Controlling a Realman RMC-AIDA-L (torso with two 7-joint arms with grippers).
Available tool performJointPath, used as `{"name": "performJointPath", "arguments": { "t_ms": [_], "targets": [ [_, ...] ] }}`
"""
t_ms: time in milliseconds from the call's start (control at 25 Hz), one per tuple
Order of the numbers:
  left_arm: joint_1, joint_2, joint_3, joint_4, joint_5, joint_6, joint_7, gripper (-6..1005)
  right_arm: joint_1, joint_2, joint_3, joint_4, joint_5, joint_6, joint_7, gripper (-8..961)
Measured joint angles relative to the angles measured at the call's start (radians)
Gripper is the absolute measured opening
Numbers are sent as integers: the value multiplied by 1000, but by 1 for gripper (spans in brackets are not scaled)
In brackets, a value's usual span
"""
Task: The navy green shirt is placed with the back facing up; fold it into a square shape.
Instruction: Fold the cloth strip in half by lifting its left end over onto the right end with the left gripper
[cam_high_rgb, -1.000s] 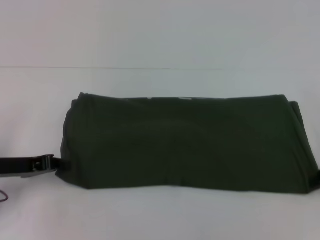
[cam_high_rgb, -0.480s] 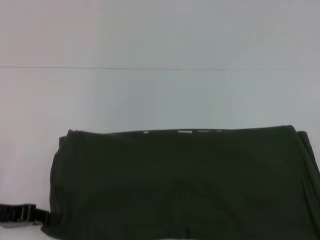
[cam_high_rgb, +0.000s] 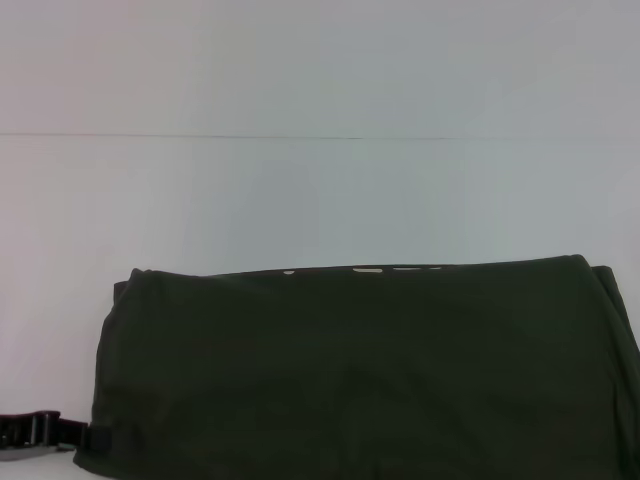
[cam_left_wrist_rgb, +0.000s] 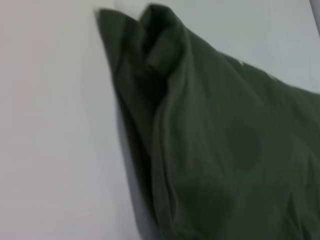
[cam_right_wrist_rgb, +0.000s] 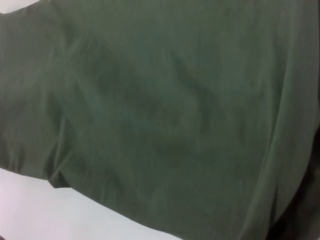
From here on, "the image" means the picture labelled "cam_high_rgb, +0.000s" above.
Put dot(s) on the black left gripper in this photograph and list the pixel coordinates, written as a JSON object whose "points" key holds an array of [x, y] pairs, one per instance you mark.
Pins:
{"points": [[25, 432]]}

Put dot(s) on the dark green shirt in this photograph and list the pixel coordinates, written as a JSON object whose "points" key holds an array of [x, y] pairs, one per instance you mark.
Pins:
{"points": [[350, 375]]}

